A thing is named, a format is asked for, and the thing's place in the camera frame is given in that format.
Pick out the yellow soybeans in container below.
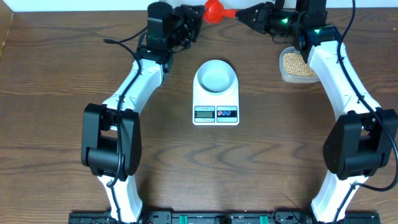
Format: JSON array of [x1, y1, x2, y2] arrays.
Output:
[[283, 52, 316, 77]]

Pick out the clear plastic container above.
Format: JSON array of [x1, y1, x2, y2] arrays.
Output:
[[279, 47, 320, 84]]

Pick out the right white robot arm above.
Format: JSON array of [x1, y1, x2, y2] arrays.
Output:
[[235, 1, 397, 223]]

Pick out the red plastic measuring scoop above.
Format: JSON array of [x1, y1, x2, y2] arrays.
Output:
[[203, 0, 238, 24]]

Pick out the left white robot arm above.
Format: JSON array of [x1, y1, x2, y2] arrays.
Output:
[[81, 2, 205, 223]]

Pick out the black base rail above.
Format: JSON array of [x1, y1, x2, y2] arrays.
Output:
[[67, 208, 381, 224]]

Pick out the grey round bowl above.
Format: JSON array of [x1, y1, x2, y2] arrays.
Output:
[[195, 60, 238, 94]]

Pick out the white digital kitchen scale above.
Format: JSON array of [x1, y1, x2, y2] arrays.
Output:
[[192, 74, 240, 126]]

